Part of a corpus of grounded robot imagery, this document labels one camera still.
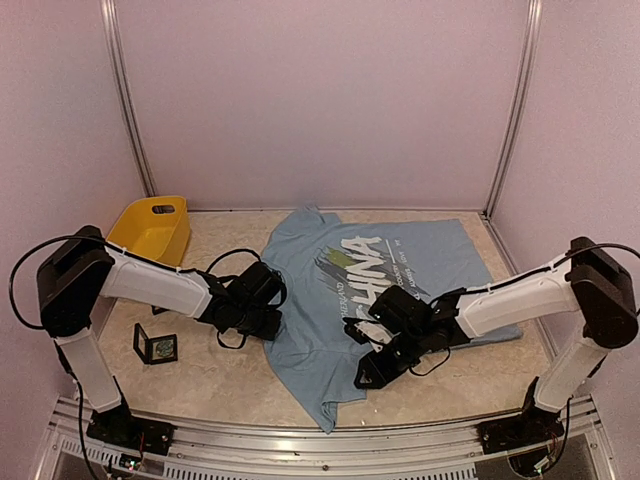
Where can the black brooch box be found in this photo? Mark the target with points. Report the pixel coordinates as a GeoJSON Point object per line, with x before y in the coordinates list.
{"type": "Point", "coordinates": [159, 310]}
{"type": "Point", "coordinates": [155, 350]}

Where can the aluminium front frame rail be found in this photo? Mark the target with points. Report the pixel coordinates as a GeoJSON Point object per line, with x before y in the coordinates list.
{"type": "Point", "coordinates": [202, 449]}

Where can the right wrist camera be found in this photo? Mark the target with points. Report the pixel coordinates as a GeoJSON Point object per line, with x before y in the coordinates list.
{"type": "Point", "coordinates": [379, 335]}

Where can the left aluminium corner post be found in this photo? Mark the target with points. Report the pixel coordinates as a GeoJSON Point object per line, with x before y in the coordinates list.
{"type": "Point", "coordinates": [109, 14]}

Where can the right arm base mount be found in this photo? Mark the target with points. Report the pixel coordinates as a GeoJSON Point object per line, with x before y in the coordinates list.
{"type": "Point", "coordinates": [530, 426]}

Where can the near black brooch box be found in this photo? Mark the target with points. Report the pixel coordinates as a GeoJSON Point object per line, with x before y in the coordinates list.
{"type": "Point", "coordinates": [155, 350]}

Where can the light blue printed t-shirt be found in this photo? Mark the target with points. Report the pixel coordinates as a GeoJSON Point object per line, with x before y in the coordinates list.
{"type": "Point", "coordinates": [334, 272]}

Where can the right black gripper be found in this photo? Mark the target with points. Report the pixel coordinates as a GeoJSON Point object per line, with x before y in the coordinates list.
{"type": "Point", "coordinates": [377, 373]}

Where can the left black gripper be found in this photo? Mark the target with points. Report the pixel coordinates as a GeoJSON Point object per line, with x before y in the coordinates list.
{"type": "Point", "coordinates": [269, 332]}

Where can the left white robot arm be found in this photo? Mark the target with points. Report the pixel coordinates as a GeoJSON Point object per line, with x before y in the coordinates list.
{"type": "Point", "coordinates": [86, 267]}

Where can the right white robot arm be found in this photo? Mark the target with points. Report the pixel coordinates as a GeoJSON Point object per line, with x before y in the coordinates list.
{"type": "Point", "coordinates": [585, 280]}

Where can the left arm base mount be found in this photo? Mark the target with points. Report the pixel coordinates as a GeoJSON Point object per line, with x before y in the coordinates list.
{"type": "Point", "coordinates": [119, 427]}

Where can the aluminium corner post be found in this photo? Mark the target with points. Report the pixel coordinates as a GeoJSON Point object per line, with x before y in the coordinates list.
{"type": "Point", "coordinates": [109, 14]}
{"type": "Point", "coordinates": [517, 108]}

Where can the far black brooch box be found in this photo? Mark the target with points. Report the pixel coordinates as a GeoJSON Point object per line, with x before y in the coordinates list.
{"type": "Point", "coordinates": [159, 310]}

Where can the yellow plastic basket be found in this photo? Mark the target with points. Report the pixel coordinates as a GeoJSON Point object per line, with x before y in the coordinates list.
{"type": "Point", "coordinates": [157, 228]}

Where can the right aluminium corner post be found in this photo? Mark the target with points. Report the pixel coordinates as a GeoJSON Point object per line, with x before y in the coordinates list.
{"type": "Point", "coordinates": [517, 108]}

